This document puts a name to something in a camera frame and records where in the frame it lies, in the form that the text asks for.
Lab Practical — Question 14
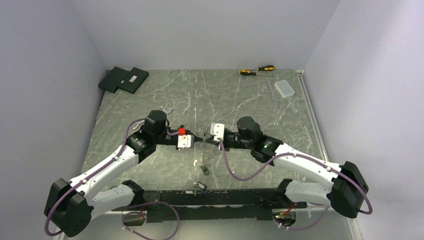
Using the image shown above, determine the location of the black tag key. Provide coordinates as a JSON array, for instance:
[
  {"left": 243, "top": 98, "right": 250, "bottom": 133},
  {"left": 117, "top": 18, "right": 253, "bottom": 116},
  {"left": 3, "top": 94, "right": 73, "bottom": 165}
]
[{"left": 193, "top": 182, "right": 207, "bottom": 196}]

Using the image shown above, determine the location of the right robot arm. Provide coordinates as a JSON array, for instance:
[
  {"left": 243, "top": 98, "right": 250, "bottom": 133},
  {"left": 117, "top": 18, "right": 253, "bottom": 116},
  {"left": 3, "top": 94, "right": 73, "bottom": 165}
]
[{"left": 206, "top": 116, "right": 373, "bottom": 219}]

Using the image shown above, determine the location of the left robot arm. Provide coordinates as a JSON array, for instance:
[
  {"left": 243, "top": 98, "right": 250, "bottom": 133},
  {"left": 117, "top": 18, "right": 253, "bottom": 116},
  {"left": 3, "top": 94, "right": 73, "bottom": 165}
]
[{"left": 44, "top": 110, "right": 203, "bottom": 237}]

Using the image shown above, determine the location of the silver wrench near left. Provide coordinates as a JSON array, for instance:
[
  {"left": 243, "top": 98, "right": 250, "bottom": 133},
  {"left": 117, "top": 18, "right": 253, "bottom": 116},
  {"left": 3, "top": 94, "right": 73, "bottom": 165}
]
[{"left": 161, "top": 105, "right": 173, "bottom": 115}]

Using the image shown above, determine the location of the silver wrench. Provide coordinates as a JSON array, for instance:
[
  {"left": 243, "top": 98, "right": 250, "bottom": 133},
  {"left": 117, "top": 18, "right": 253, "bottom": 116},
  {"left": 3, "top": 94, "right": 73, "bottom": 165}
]
[
  {"left": 161, "top": 105, "right": 173, "bottom": 115},
  {"left": 265, "top": 79, "right": 278, "bottom": 102}
]

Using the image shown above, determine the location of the silver wrench near right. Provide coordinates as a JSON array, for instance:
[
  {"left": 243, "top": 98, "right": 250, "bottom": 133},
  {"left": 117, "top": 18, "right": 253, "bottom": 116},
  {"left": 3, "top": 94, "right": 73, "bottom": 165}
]
[{"left": 265, "top": 79, "right": 278, "bottom": 102}]

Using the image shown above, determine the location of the orange black screwdriver lower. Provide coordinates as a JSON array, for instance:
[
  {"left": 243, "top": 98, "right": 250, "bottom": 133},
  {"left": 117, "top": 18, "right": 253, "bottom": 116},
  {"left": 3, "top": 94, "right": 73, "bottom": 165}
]
[{"left": 239, "top": 69, "right": 272, "bottom": 77}]

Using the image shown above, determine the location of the orange black screwdriver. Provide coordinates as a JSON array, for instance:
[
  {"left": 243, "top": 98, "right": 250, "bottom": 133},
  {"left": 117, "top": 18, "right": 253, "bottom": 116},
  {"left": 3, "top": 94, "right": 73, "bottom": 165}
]
[
  {"left": 239, "top": 69, "right": 272, "bottom": 77},
  {"left": 254, "top": 65, "right": 275, "bottom": 72}
]

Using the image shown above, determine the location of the clear plastic box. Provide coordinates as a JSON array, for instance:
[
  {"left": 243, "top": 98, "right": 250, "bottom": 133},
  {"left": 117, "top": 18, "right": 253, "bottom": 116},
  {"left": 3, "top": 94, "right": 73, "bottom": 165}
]
[{"left": 274, "top": 80, "right": 295, "bottom": 99}]

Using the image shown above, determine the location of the orange black screwdriver upper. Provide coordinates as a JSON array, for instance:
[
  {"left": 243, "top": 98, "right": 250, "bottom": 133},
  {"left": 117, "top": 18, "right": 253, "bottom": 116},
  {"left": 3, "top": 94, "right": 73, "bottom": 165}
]
[{"left": 254, "top": 65, "right": 275, "bottom": 72}]

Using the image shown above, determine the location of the black flat case right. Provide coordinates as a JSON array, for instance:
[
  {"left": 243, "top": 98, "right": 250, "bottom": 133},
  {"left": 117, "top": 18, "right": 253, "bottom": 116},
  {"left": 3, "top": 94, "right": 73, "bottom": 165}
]
[{"left": 118, "top": 67, "right": 149, "bottom": 94}]

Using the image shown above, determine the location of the black flat case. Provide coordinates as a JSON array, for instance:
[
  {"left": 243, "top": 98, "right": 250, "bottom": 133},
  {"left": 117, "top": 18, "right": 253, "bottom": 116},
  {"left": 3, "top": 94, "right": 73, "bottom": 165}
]
[
  {"left": 97, "top": 66, "right": 129, "bottom": 94},
  {"left": 118, "top": 67, "right": 149, "bottom": 94}
]

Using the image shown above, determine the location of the black flat case left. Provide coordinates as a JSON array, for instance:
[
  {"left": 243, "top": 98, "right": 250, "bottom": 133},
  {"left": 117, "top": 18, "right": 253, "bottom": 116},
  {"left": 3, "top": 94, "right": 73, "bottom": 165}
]
[{"left": 97, "top": 66, "right": 129, "bottom": 94}]

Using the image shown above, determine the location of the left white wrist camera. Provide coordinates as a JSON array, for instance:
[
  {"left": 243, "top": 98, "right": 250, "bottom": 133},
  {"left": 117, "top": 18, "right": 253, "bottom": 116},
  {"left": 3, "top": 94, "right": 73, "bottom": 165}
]
[{"left": 176, "top": 127, "right": 195, "bottom": 150}]

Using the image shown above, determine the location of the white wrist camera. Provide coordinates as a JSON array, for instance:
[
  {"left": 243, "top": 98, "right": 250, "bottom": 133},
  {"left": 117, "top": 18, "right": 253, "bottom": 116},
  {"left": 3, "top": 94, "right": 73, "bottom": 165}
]
[
  {"left": 176, "top": 127, "right": 195, "bottom": 150},
  {"left": 210, "top": 122, "right": 225, "bottom": 143}
]

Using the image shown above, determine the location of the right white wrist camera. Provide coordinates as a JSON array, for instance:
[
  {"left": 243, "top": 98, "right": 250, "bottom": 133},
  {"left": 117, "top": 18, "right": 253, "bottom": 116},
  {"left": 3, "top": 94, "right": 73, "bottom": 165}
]
[{"left": 210, "top": 122, "right": 225, "bottom": 143}]

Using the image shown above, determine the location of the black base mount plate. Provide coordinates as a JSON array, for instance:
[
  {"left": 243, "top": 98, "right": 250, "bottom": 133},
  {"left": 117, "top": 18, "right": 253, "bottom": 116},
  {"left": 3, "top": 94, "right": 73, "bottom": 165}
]
[{"left": 116, "top": 188, "right": 308, "bottom": 223}]

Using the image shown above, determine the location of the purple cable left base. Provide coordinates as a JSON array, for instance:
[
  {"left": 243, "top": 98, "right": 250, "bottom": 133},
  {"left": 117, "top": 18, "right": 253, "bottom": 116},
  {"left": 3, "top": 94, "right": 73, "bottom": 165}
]
[{"left": 121, "top": 201, "right": 181, "bottom": 240}]

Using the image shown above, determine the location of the purple cable base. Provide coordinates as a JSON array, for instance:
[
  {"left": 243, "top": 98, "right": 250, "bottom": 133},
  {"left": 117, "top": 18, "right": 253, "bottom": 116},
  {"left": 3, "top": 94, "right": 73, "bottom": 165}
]
[
  {"left": 121, "top": 201, "right": 181, "bottom": 240},
  {"left": 273, "top": 205, "right": 329, "bottom": 232}
]

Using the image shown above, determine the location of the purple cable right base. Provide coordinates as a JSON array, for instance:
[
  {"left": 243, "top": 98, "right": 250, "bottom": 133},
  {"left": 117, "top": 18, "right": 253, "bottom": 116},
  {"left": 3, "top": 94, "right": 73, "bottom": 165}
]
[{"left": 273, "top": 205, "right": 329, "bottom": 232}]

